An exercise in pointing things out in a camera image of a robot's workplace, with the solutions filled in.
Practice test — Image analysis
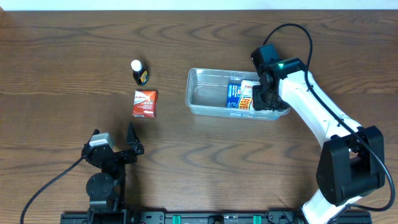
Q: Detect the white Panadol box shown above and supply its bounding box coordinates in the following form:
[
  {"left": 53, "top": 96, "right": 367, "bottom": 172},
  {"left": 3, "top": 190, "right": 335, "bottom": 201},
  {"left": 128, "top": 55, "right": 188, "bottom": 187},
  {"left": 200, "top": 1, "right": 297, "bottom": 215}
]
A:
[{"left": 241, "top": 80, "right": 260, "bottom": 97}]

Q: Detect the blue Kool Fever box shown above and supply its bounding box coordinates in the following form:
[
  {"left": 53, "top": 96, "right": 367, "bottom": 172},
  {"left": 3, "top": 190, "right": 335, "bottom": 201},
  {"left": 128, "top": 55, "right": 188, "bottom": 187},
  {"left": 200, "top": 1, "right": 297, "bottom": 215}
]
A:
[{"left": 226, "top": 83, "right": 254, "bottom": 110}]

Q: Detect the red medicine box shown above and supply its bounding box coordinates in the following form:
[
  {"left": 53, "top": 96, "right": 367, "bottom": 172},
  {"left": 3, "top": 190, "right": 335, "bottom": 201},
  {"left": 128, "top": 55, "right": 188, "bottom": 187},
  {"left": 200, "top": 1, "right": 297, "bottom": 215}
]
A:
[{"left": 132, "top": 90, "right": 158, "bottom": 118}]

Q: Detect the dark bottle white cap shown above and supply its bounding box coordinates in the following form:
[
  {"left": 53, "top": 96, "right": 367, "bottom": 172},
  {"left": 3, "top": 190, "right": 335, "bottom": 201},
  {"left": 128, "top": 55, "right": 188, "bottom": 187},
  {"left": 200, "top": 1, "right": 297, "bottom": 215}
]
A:
[{"left": 131, "top": 60, "right": 149, "bottom": 85}]

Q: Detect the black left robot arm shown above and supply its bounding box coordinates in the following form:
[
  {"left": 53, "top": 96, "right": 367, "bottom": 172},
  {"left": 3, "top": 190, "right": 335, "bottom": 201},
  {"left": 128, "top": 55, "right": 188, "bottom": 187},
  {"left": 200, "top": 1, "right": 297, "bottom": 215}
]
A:
[{"left": 81, "top": 123, "right": 144, "bottom": 223}]

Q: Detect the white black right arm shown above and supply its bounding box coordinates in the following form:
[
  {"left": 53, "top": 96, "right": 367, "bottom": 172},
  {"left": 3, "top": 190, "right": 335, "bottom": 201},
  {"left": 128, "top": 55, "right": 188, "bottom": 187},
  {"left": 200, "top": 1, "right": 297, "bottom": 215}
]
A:
[{"left": 251, "top": 44, "right": 386, "bottom": 223}]

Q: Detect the clear plastic container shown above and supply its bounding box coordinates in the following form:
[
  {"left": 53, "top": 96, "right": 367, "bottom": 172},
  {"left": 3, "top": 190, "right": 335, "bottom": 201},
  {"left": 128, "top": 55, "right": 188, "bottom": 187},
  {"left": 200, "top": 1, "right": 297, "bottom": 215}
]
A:
[{"left": 185, "top": 68, "right": 290, "bottom": 120}]

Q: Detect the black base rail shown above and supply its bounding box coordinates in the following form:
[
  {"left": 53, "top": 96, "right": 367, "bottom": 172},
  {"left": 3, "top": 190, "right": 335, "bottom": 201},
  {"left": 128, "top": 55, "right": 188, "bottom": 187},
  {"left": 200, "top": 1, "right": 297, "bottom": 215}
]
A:
[{"left": 60, "top": 210, "right": 373, "bottom": 224}]

